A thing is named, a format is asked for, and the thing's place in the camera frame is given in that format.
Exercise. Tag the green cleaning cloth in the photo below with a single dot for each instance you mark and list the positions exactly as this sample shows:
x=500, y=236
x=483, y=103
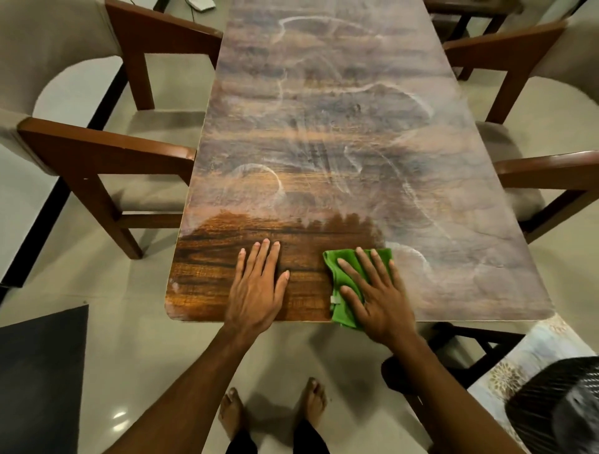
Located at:
x=339, y=280

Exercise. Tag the person's right foot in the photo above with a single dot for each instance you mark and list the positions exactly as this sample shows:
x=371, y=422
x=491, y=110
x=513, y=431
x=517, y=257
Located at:
x=312, y=402

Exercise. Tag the person's right middle finger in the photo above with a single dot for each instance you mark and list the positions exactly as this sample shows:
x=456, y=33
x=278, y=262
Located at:
x=368, y=266

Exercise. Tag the person's right forearm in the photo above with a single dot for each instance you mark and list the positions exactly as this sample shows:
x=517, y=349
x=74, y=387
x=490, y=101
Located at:
x=449, y=402

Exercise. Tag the person's right thumb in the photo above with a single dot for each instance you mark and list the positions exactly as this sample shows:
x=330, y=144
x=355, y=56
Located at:
x=352, y=300

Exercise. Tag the person's left middle finger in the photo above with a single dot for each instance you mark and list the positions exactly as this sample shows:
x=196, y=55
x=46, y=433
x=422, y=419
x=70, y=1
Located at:
x=264, y=258

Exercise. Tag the person's right hand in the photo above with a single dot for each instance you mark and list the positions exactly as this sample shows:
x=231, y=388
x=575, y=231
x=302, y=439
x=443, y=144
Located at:
x=386, y=308

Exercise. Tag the person's left little finger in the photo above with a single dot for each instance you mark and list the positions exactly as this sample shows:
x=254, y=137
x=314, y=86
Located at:
x=240, y=265

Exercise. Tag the wooden armchair with beige cushion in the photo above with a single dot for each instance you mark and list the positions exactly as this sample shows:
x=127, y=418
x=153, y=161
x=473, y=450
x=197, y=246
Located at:
x=552, y=168
x=107, y=147

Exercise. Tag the person's left thumb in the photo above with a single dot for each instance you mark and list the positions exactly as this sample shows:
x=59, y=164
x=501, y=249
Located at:
x=282, y=284

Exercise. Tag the black ribbed fan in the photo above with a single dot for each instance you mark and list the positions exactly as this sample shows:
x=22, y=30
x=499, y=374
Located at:
x=557, y=407

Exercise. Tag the person's black trouser leg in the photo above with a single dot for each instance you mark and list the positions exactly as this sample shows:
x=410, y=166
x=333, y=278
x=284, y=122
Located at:
x=310, y=439
x=242, y=444

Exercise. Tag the person's foot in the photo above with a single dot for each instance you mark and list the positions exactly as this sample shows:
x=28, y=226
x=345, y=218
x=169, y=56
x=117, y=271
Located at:
x=312, y=402
x=231, y=411

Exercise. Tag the dark wooden chair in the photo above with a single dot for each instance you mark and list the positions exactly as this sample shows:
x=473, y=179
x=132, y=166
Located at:
x=468, y=5

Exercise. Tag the person's left hand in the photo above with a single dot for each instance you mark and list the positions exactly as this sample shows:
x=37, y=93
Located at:
x=252, y=299

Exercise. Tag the white device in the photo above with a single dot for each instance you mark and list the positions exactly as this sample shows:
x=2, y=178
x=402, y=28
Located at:
x=202, y=3

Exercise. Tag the person's left forearm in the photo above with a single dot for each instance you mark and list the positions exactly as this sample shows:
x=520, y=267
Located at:
x=187, y=397

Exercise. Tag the person's left foot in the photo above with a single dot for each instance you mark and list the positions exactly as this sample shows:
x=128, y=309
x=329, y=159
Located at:
x=231, y=411

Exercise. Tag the person's right little finger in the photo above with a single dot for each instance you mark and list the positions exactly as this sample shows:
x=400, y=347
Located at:
x=397, y=277

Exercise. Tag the black floor mat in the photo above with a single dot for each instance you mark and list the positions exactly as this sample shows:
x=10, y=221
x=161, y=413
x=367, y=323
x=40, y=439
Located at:
x=40, y=383

